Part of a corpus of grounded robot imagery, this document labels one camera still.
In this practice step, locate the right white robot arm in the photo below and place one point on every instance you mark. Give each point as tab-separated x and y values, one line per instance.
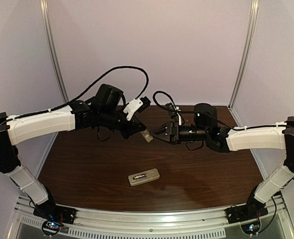
219	137

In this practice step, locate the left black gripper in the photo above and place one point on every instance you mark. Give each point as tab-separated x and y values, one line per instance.
128	126

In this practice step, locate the aluminium frame post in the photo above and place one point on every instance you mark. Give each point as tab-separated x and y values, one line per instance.
252	22
52	50

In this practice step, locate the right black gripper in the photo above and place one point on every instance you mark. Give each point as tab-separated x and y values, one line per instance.
174	132

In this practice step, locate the front aluminium rail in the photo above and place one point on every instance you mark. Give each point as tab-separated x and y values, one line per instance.
211	223

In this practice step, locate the right aluminium frame post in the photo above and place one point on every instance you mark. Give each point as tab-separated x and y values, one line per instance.
252	22

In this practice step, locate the grey remote control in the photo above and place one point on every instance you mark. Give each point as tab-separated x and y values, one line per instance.
153	174

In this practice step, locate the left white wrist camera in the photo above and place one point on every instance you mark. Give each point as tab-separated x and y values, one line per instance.
131	108

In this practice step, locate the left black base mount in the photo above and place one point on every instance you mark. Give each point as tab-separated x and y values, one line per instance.
55	217

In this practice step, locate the left aluminium frame post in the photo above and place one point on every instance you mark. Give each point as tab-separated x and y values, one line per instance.
52	50

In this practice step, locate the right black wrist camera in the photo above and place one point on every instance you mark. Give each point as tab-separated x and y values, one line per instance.
174	113

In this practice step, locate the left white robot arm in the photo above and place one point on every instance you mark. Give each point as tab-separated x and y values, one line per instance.
99	111

